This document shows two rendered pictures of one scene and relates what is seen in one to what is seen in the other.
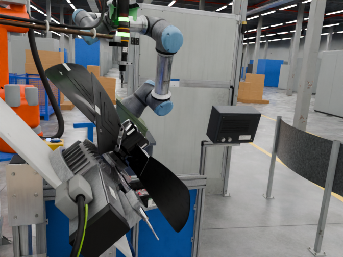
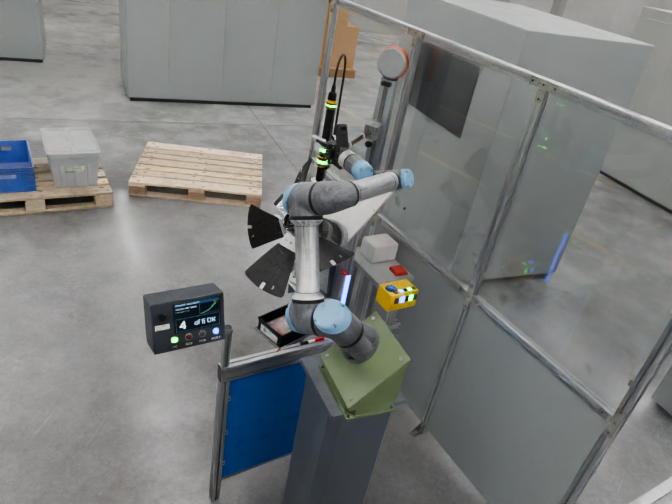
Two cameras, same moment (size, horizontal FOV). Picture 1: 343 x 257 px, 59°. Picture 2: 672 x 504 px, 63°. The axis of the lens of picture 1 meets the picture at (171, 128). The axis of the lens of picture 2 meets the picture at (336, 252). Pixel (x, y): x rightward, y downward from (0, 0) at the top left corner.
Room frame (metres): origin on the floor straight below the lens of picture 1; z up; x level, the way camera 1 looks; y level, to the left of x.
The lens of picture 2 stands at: (3.32, -0.33, 2.45)
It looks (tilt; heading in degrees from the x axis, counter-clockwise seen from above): 31 degrees down; 163
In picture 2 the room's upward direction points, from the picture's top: 11 degrees clockwise
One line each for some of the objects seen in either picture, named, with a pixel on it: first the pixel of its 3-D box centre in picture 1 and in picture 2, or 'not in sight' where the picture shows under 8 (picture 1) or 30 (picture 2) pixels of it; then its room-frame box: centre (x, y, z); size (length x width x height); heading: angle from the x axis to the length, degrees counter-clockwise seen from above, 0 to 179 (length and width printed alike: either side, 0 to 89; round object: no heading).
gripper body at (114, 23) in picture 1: (118, 16); (337, 154); (1.23, 0.23, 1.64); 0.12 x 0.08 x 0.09; 19
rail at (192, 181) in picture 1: (127, 185); (316, 348); (1.50, 0.22, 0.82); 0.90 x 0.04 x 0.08; 109
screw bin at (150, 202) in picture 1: (147, 193); (287, 324); (1.37, 0.10, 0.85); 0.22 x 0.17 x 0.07; 124
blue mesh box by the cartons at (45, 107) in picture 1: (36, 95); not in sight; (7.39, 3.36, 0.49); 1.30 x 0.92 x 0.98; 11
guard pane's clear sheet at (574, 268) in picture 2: not in sight; (445, 163); (0.90, 0.88, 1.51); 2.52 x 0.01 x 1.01; 19
